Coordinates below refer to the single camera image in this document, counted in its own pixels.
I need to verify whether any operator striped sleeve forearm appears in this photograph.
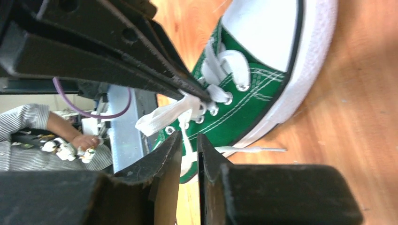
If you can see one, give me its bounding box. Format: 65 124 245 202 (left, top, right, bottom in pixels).
0 104 82 143

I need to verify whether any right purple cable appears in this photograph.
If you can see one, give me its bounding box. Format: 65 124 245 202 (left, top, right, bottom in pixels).
52 77 132 120

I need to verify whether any white shoelace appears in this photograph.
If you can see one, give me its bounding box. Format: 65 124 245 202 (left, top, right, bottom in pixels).
136 37 285 183

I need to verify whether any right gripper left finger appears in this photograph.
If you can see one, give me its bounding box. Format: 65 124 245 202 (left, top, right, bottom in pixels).
0 131 183 225

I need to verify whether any operator hand in background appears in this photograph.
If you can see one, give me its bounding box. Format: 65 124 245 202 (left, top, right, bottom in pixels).
71 135 101 151

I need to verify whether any green canvas sneaker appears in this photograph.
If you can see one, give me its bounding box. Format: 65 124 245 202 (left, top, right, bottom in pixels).
136 0 338 184

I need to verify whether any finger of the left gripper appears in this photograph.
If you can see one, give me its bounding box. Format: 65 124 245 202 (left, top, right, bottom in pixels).
0 22 183 99
18 0 210 102

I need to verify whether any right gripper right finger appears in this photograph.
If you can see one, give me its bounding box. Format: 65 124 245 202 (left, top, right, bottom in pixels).
197 134 364 225

